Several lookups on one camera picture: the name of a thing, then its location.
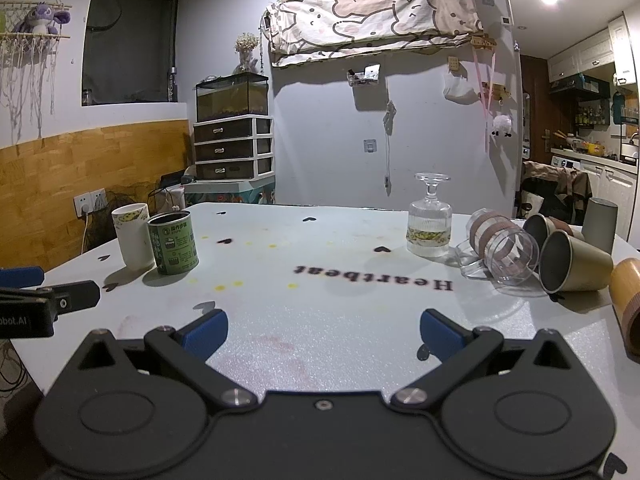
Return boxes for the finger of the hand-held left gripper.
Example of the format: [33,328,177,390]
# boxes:
[0,280,102,323]
[0,265,46,288]

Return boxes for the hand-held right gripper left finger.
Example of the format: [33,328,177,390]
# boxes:
[67,308,262,417]

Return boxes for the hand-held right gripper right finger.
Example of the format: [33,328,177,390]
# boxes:
[389,308,583,416]

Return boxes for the white paper cup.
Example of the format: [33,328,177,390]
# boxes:
[111,203,156,271]

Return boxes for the brown metal cup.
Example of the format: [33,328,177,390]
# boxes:
[522,213,586,247]

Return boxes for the gold metal cup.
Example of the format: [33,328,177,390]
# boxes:
[538,230,615,295]

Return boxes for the bamboo cup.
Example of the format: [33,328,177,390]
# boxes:
[608,257,640,354]

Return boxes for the grey cup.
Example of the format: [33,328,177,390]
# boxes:
[582,197,620,255]

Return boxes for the black mesh bag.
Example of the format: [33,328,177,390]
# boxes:
[84,185,151,253]

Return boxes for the green tin can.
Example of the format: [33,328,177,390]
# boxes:
[147,211,200,276]

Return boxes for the glass mug with brown band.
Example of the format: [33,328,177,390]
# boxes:
[454,208,541,289]

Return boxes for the clear glass goblet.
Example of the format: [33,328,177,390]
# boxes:
[405,172,454,259]

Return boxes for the teal printed cabinet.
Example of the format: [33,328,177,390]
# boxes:
[183,177,277,206]

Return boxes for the chair with draped clothes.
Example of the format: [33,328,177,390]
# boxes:
[519,160,594,227]

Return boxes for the white drawer cabinet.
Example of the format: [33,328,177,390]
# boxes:
[192,115,276,182]

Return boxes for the white kitchen counter unit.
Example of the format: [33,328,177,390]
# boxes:
[549,146,640,243]

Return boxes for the glass fish tank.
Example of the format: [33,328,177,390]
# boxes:
[194,73,271,124]

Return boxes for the brown wooden door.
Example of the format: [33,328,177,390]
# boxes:
[519,54,554,162]

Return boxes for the white hanging pouch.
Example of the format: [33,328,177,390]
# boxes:
[442,70,479,104]

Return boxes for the dark window curtain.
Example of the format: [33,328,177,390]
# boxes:
[81,0,180,107]

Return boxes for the purple plush toy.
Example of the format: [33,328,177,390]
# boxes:
[13,2,72,36]

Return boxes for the black spice rack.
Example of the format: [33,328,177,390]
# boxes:
[574,99,612,129]

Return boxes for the dried flower vase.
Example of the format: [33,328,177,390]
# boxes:
[233,32,262,74]

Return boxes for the white upper kitchen cabinets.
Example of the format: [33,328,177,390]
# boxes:
[546,14,640,87]

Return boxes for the printed cartoon blanket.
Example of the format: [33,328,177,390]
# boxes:
[263,0,485,69]

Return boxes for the white wall outlet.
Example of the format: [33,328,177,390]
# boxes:
[73,188,108,219]

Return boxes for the white macrame wall hanging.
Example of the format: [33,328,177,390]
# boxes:
[0,0,72,143]

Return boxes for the hanging white cable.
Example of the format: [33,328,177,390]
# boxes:
[382,100,399,199]

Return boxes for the clear wall shelf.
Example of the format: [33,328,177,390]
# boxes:
[347,63,382,86]

